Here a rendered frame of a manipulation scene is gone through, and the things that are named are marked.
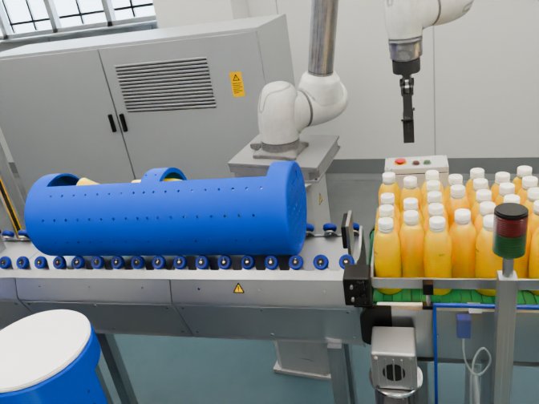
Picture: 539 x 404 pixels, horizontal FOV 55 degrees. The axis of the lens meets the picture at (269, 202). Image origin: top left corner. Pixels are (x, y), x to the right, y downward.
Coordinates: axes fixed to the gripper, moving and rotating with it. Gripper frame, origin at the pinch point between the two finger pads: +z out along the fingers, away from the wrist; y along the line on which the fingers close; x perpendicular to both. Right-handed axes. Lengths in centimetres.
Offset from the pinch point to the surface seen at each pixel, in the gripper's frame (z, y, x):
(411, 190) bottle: 18.9, 2.1, 0.3
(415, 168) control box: 17.7, -11.3, 1.8
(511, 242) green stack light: 7, 52, 19
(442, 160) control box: 17.4, -16.2, 10.2
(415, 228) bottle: 19.3, 24.9, 0.8
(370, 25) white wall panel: 6, -255, -25
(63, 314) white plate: 24, 58, -87
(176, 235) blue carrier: 19, 27, -68
